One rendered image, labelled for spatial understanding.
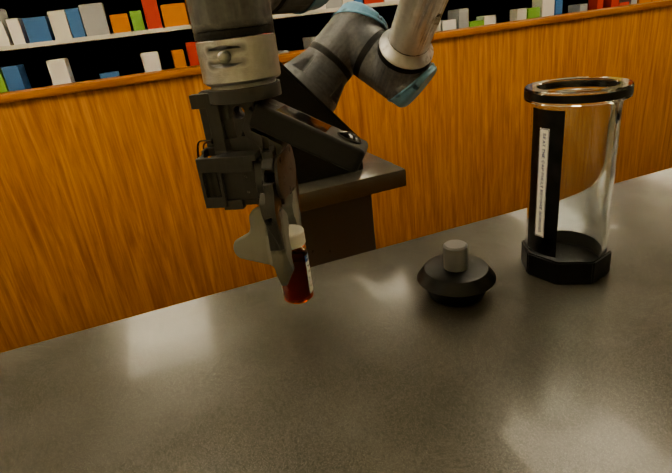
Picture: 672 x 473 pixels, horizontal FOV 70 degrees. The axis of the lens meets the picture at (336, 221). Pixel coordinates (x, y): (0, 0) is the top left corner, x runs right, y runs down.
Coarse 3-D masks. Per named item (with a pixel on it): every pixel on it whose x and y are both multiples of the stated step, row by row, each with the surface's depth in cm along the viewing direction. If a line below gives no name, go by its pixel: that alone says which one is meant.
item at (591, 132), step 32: (576, 128) 51; (608, 128) 50; (576, 160) 52; (608, 160) 52; (576, 192) 53; (608, 192) 54; (576, 224) 55; (608, 224) 56; (544, 256) 58; (576, 256) 56
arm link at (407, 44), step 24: (408, 0) 87; (432, 0) 85; (408, 24) 90; (432, 24) 90; (384, 48) 98; (408, 48) 95; (432, 48) 100; (360, 72) 106; (384, 72) 101; (408, 72) 98; (432, 72) 101; (384, 96) 107; (408, 96) 102
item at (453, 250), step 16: (448, 256) 56; (464, 256) 55; (432, 272) 57; (448, 272) 56; (464, 272) 56; (480, 272) 55; (432, 288) 55; (448, 288) 54; (464, 288) 54; (480, 288) 54; (448, 304) 56; (464, 304) 55
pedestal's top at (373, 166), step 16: (368, 160) 116; (384, 160) 115; (336, 176) 107; (352, 176) 106; (368, 176) 105; (384, 176) 105; (400, 176) 107; (304, 192) 100; (320, 192) 101; (336, 192) 102; (352, 192) 104; (368, 192) 105; (304, 208) 101
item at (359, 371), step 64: (640, 192) 80; (384, 256) 70; (512, 256) 65; (640, 256) 62; (128, 320) 61; (192, 320) 60; (256, 320) 58; (320, 320) 56; (384, 320) 55; (448, 320) 54; (512, 320) 52; (576, 320) 51; (640, 320) 50; (0, 384) 52; (64, 384) 51; (128, 384) 50; (192, 384) 49; (256, 384) 48; (320, 384) 47; (384, 384) 46; (448, 384) 45; (512, 384) 44; (576, 384) 43; (640, 384) 42; (0, 448) 44; (64, 448) 43; (128, 448) 42; (192, 448) 41; (256, 448) 40; (320, 448) 40; (384, 448) 39; (448, 448) 38; (512, 448) 38; (576, 448) 37; (640, 448) 36
